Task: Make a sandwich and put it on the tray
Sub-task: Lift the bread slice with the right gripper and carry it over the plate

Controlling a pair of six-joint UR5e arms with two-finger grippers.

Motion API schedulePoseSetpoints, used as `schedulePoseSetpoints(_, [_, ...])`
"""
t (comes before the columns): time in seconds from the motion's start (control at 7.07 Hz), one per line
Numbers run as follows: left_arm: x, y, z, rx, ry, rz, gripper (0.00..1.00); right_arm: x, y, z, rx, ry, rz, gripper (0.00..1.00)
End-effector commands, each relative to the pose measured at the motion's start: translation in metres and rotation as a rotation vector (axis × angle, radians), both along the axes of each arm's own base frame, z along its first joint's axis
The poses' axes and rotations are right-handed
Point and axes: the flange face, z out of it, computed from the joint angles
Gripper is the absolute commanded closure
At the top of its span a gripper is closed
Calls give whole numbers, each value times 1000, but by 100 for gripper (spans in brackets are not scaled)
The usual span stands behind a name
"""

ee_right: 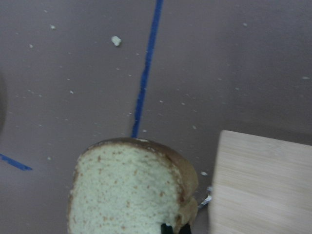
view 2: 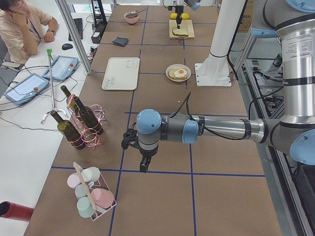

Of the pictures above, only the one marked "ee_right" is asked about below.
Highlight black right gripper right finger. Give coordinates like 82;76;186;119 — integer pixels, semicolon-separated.
180;223;192;234

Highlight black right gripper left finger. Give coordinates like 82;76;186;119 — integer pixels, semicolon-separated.
160;223;174;234

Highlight bread slice sandwich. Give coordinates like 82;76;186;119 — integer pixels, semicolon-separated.
67;138;198;234

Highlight wooden cutting board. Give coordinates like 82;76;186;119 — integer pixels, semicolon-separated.
208;131;312;234

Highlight bread crumb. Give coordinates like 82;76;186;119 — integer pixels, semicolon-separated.
111;36;122;47

